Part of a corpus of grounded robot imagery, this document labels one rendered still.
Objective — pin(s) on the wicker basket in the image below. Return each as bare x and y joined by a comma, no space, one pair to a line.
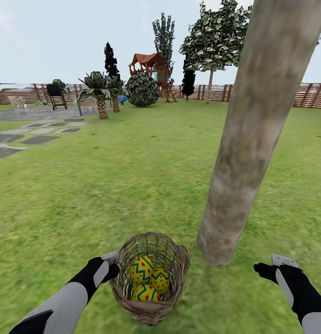
165,253

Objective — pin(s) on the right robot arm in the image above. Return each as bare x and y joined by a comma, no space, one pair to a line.
300,294

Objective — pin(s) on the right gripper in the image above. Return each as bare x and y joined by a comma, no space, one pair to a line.
265,271

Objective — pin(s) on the easter egg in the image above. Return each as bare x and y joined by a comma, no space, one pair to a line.
159,280
141,270
145,292

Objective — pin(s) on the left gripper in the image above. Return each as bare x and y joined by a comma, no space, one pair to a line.
112,273

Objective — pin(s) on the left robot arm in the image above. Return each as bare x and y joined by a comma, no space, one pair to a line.
62,311

